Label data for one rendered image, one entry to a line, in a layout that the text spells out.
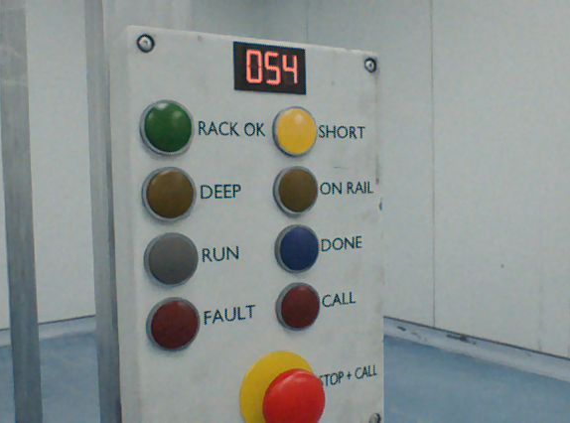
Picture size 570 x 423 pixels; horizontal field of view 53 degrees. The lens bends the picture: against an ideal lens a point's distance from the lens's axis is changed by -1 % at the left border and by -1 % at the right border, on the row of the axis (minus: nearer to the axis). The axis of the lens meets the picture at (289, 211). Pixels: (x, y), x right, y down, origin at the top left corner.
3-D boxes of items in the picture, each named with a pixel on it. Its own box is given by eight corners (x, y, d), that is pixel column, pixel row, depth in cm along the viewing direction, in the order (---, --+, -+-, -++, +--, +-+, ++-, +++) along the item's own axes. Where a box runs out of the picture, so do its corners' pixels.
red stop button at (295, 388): (332, 433, 34) (331, 367, 34) (271, 450, 32) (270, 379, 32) (294, 408, 38) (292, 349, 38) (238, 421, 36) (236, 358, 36)
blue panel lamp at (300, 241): (322, 269, 36) (321, 225, 36) (282, 274, 35) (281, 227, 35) (315, 268, 37) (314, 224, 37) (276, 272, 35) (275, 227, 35)
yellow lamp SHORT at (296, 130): (320, 153, 36) (319, 107, 36) (280, 153, 34) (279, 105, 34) (313, 154, 36) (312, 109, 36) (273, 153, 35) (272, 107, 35)
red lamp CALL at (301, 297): (323, 327, 36) (322, 283, 36) (284, 334, 35) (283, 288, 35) (316, 324, 37) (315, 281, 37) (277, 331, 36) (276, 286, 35)
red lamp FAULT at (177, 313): (202, 347, 32) (200, 298, 32) (153, 354, 31) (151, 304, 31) (197, 344, 33) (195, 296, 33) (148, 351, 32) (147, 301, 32)
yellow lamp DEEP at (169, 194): (198, 217, 32) (196, 168, 32) (148, 220, 31) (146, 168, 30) (193, 217, 33) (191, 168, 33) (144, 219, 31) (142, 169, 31)
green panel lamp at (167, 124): (196, 152, 32) (195, 101, 32) (146, 152, 30) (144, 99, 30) (191, 153, 32) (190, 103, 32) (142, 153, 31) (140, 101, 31)
